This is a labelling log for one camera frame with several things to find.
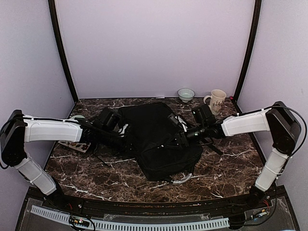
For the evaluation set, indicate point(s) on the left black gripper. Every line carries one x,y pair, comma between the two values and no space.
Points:
126,146

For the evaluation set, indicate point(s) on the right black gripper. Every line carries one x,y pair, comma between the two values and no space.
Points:
170,142

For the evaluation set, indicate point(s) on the black student backpack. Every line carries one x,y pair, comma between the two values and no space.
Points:
148,126

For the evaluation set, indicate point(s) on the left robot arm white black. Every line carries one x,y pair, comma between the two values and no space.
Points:
21,129

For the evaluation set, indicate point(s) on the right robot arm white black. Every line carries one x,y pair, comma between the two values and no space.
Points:
276,129

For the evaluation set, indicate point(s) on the floral square coaster mat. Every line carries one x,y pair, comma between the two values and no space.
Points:
76,146

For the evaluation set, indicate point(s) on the celadon green bowl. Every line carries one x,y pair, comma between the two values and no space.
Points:
77,117

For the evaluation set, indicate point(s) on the small white blue bowl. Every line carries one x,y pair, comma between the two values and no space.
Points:
186,95

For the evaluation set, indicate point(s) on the cream mug with print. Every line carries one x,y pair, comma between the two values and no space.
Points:
217,99

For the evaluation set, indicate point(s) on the small circuit board left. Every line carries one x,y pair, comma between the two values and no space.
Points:
77,222

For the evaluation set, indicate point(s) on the small circuit board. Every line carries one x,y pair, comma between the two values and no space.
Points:
259,214
77,222

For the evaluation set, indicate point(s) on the small circuit board right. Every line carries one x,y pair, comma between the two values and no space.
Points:
259,214

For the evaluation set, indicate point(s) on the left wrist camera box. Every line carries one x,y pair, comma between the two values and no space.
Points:
108,119

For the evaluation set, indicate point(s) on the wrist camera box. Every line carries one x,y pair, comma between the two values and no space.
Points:
203,115
108,119

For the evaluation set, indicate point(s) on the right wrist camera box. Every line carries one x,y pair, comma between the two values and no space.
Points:
203,115

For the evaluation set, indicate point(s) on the white slotted cable duct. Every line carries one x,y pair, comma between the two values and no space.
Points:
129,223

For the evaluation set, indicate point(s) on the black front rail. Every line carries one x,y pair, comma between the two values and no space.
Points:
98,208

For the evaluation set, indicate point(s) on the left black frame post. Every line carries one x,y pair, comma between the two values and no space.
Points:
61,51

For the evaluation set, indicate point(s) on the black frame post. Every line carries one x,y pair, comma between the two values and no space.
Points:
249,49
61,51

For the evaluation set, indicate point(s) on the right black frame post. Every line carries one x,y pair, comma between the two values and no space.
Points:
249,49

